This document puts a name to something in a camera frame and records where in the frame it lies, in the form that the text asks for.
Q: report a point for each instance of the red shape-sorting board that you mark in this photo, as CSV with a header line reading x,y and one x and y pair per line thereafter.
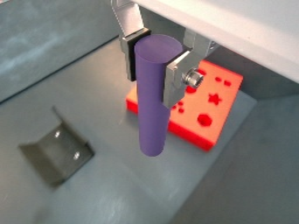
x,y
198,116

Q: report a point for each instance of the purple round cylinder peg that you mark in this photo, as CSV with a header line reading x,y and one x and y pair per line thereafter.
x,y
155,50

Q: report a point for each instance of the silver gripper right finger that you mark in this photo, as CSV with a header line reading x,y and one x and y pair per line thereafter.
x,y
182,70

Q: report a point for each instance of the dark grey curved cradle block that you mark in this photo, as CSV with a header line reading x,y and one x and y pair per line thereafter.
x,y
59,153

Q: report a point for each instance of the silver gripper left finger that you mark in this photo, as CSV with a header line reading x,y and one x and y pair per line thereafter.
x,y
131,23

